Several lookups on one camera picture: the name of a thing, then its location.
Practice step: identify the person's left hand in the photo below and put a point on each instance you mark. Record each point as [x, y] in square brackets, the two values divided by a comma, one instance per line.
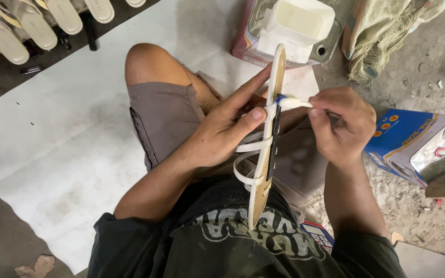
[216, 135]

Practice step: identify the person's right hand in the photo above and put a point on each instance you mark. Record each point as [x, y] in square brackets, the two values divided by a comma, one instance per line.
[346, 123]

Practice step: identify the person's grey shorts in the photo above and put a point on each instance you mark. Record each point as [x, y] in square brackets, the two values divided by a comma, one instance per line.
[164, 116]

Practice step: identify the blue glue tin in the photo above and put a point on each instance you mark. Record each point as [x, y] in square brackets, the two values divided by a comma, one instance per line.
[404, 143]

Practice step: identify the person's bare leg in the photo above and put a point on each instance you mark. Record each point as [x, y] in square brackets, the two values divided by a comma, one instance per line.
[157, 63]

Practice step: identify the beige woven sack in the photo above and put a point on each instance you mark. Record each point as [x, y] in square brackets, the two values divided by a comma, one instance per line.
[384, 34]

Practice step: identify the red glue tin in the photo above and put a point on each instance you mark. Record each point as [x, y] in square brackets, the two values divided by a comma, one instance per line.
[245, 42]

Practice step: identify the white plastic glue tub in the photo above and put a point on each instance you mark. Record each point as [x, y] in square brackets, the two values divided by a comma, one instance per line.
[299, 23]

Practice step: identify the person's black printed shirt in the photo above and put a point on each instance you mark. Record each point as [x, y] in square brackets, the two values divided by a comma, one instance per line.
[214, 247]

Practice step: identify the small blue red box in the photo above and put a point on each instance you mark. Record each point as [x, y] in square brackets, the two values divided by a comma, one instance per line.
[317, 233]

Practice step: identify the white paper sheet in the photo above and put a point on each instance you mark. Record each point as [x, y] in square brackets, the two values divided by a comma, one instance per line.
[72, 135]

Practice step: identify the row of white sandals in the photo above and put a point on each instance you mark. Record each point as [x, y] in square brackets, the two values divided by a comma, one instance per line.
[33, 27]

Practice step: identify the brown cardboard scrap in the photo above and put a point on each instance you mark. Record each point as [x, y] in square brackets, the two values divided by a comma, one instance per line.
[37, 267]

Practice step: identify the black rack frame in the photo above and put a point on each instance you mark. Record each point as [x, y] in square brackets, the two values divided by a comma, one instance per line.
[90, 33]

